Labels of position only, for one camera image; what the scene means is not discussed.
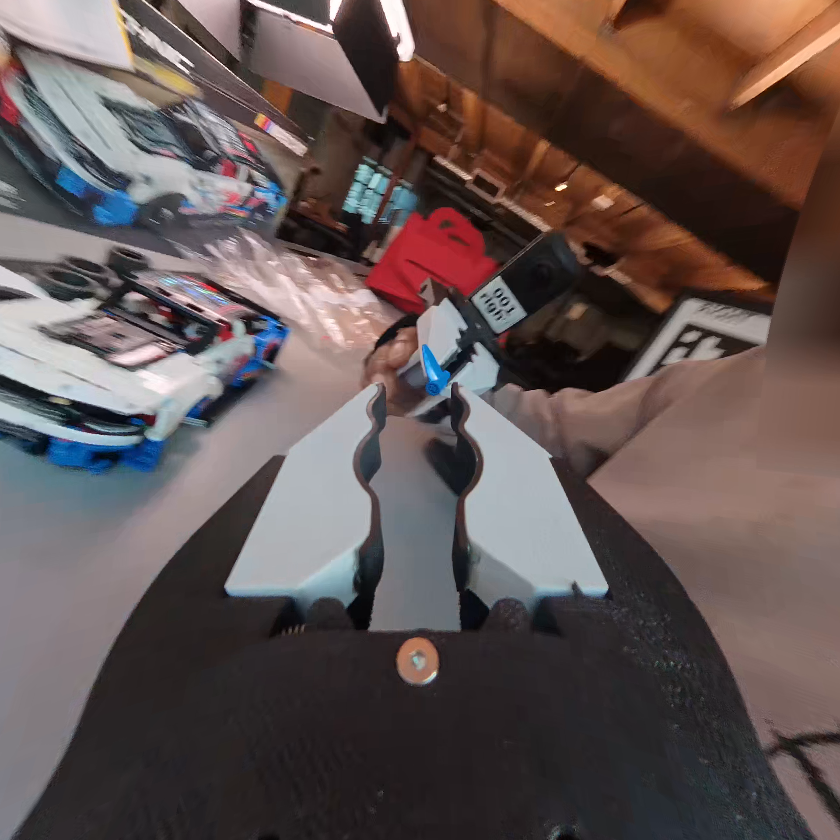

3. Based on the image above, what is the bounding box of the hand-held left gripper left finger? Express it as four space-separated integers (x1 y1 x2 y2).
224 382 388 632

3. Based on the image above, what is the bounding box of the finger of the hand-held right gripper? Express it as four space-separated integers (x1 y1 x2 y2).
397 301 475 395
449 341 501 398

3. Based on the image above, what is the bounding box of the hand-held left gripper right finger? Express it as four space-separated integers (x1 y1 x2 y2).
449 384 610 632

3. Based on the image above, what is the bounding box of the blue connector pin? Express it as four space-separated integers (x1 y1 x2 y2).
421 344 452 397

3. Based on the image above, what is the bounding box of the person's right forearm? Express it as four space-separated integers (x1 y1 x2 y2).
489 346 772 476

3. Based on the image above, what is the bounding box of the grey desk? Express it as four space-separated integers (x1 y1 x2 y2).
0 210 840 840

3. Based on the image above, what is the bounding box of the person's right hand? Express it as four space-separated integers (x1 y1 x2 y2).
361 325 424 416

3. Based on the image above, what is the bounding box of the red felt tote bag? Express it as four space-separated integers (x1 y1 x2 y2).
364 208 501 316

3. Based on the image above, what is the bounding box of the pile of clear plastic bags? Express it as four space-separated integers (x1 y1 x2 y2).
197 230 398 352

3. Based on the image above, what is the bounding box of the black framed sign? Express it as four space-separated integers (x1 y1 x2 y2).
622 292 773 383

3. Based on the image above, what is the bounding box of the person's beige sweatshirt torso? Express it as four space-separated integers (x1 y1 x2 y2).
584 420 840 840

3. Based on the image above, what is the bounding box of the toy brick race car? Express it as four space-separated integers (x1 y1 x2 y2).
0 246 291 475

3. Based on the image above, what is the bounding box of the overhead studio light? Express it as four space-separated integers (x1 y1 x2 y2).
238 0 417 126

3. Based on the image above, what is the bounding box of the toy set cardboard box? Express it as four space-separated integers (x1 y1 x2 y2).
0 0 311 245

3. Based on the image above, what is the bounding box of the instruction booklet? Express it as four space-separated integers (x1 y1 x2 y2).
0 0 137 71

